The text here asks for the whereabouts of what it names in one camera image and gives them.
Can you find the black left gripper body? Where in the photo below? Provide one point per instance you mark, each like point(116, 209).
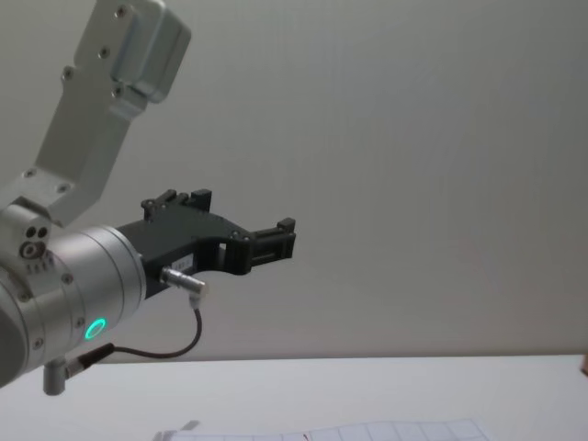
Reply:
point(179, 234)

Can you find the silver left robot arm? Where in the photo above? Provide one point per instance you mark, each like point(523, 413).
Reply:
point(92, 266)

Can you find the white table cloth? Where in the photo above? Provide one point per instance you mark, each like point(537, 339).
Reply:
point(321, 390)

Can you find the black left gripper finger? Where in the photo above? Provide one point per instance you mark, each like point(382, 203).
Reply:
point(266, 243)
point(172, 202)

